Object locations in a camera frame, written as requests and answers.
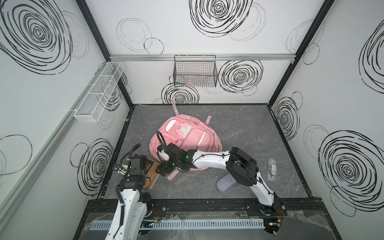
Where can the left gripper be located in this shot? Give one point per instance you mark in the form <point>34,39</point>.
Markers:
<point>132,163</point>

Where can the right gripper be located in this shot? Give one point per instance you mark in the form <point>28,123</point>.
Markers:
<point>167,163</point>

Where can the brown book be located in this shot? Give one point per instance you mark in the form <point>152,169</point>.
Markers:
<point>151,174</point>

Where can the pink student backpack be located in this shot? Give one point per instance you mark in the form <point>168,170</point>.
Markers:
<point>188,133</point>

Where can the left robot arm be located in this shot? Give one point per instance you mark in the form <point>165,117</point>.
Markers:
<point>132,208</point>

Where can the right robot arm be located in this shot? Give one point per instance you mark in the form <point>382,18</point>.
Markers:
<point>242,167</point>

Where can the purple glasses case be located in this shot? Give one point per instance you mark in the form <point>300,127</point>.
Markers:
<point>225,183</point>

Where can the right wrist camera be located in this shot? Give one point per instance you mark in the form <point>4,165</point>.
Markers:
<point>162,155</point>

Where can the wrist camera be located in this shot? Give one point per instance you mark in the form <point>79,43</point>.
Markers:
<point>162,155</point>
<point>119,170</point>

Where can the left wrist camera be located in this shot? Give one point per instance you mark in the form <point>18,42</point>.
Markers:
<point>119,170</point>

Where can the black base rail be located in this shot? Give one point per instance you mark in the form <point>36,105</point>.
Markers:
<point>164,207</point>

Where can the clear acrylic wall shelf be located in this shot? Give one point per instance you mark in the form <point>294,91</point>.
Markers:
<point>97,98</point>

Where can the black wire basket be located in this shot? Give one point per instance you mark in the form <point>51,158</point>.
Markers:
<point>202,74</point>

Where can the white slotted cable duct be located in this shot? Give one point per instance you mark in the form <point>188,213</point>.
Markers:
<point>212,224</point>

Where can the aluminium wall rail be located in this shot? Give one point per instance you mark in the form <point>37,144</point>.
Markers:
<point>203,57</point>

